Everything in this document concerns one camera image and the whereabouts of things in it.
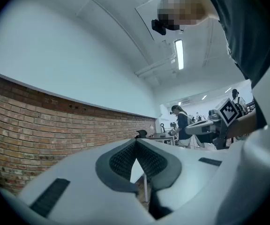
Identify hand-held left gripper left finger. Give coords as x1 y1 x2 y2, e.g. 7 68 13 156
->
17 138 155 223

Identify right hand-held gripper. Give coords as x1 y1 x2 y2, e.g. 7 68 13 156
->
185 98 242 150

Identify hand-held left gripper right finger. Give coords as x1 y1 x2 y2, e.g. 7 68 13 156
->
136 138 243 221

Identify person's right forearm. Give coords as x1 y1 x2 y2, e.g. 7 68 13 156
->
226 112 258 141

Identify grey desk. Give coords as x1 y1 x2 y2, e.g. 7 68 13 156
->
146 132 175 146

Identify white ceiling pipe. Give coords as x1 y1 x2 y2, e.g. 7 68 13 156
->
134 56 177 77

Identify person's dark shirt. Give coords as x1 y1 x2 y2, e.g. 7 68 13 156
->
200 0 270 131

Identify person's head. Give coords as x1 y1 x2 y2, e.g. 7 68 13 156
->
157 0 220 31

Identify black head camera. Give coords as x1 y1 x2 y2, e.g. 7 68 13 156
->
151 19 167 36

